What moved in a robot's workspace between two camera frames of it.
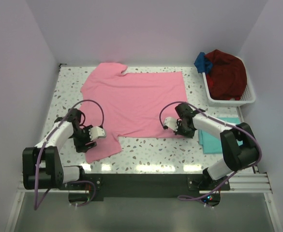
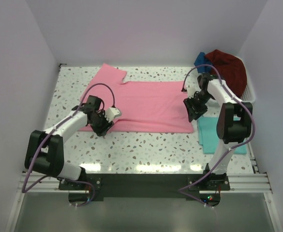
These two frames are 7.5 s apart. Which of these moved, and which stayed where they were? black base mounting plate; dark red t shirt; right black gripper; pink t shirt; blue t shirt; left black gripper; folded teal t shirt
Moved: pink t shirt; right black gripper; left black gripper
Stayed: black base mounting plate; dark red t shirt; blue t shirt; folded teal t shirt
